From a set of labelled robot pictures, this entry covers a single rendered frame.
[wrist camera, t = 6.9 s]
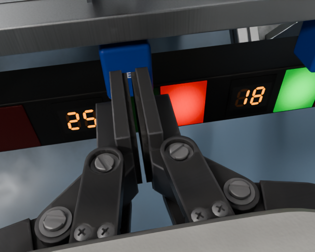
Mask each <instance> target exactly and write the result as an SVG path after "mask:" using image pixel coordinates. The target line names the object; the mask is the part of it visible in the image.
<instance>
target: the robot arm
mask: <svg viewBox="0 0 315 252"><path fill-rule="evenodd" d="M130 73H131V82H132V90H133V98H134V106H135V114H136V121H137V128H138V134H139V140H140V146H141V152H142V159H143V165H144V171H145V177H146V182H147V183H149V182H151V183H152V189H154V190H155V191H156V192H158V193H160V194H161V195H162V197H163V201H164V204H165V206H166V209H167V211H168V214H169V217H170V219H171V222H172V225H171V226H165V227H159V228H153V229H148V230H142V231H136V232H131V219H132V199H133V198H134V197H135V196H136V195H137V194H138V192H139V189H138V184H142V183H143V181H142V173H141V165H140V158H139V150H138V142H137V135H136V128H135V122H134V115H133V109H132V103H131V96H130V90H129V83H128V77H127V73H122V70H115V71H109V81H110V93H111V101H108V102H101V103H96V104H95V111H96V147H97V148H96V149H94V150H93V151H91V152H90V153H89V154H88V155H87V157H86V159H85V161H84V166H83V171H82V174H81V175H80V176H79V177H78V178H77V179H76V180H75V181H74V182H73V183H72V184H71V185H69V186H68V187H67V188H66V189H65V190H64V191H63V192H62V193H61V194H60V195H59V196H58V197H57V198H56V199H55V200H54V201H53V202H51V203H50V204H49V205H48V206H47V207H46V208H45V209H44V210H43V211H42V212H41V213H40V215H39V216H38V217H37V218H35V219H32V220H30V219H29V218H27V219H24V220H22V221H19V222H16V223H14V224H11V225H8V226H5V227H3V228H0V252H315V183H310V182H293V181H272V180H260V182H253V181H251V180H250V179H248V178H247V177H245V176H243V175H241V174H239V173H237V172H235V171H233V170H231V169H229V168H227V167H225V166H223V165H221V164H219V163H217V162H215V161H213V160H211V159H209V158H207V157H205V156H203V155H202V153H201V151H200V149H199V147H198V146H197V144H196V143H195V142H194V140H192V139H191V138H189V137H186V136H182V135H181V133H180V130H179V126H178V123H177V120H176V116H175V113H174V110H173V106H172V103H171V99H170V96H169V94H160V95H154V91H153V87H152V83H151V79H150V75H149V71H148V67H139V68H135V71H134V72H130Z"/></svg>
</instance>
